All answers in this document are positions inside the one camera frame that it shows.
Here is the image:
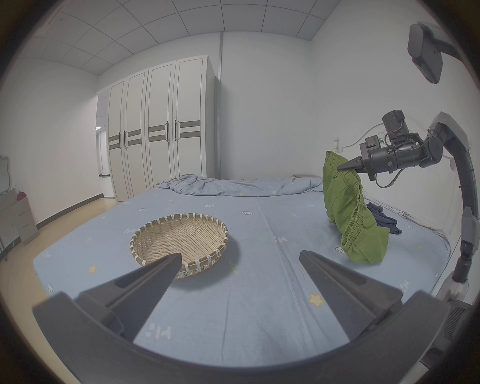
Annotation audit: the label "round woven basket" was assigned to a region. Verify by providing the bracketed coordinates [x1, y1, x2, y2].
[130, 213, 229, 279]

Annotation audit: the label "bed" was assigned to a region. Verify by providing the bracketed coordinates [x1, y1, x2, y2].
[33, 165, 464, 366]

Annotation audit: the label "grey chest of drawers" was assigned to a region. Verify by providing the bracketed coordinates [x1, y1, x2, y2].
[0, 191, 39, 247]

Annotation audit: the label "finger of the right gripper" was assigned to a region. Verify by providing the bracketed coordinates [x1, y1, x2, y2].
[337, 157, 367, 174]

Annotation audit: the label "white wall cable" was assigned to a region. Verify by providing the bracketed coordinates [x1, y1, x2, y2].
[333, 129, 385, 154]

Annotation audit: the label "green shorts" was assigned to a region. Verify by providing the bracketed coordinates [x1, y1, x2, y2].
[322, 151, 390, 265]

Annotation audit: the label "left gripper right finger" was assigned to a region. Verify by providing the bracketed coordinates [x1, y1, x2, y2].
[299, 250, 404, 342]

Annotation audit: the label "white wardrobe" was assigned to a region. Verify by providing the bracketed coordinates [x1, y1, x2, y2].
[107, 55, 220, 203]

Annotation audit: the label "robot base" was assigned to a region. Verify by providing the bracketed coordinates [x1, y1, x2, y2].
[420, 277, 475, 371]

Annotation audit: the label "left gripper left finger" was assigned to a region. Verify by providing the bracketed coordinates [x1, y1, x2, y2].
[75, 253, 182, 343]

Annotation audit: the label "black cable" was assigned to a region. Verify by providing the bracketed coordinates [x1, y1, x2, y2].
[375, 168, 405, 189]

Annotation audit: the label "white printed pillow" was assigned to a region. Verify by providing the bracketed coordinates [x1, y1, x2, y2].
[365, 196, 447, 241]

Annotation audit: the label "dark blue garment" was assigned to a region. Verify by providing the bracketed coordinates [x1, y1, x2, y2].
[365, 202, 403, 236]

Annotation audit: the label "pale blue quilt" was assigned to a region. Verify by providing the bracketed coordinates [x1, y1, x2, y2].
[156, 174, 324, 197]

